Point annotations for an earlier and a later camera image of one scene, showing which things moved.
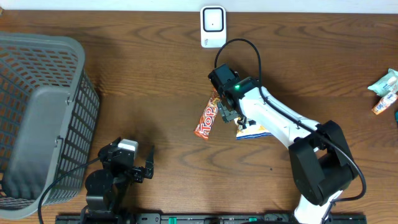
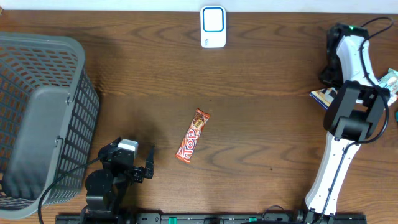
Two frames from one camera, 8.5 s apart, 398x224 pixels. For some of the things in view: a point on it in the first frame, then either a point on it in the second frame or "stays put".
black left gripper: x=138 y=173 stays put
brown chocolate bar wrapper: x=204 y=126 → x=192 y=136
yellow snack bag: x=252 y=131 → x=324 y=97
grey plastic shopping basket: x=49 y=111 stays put
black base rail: x=155 y=218 stays put
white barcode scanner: x=212 y=26 stays put
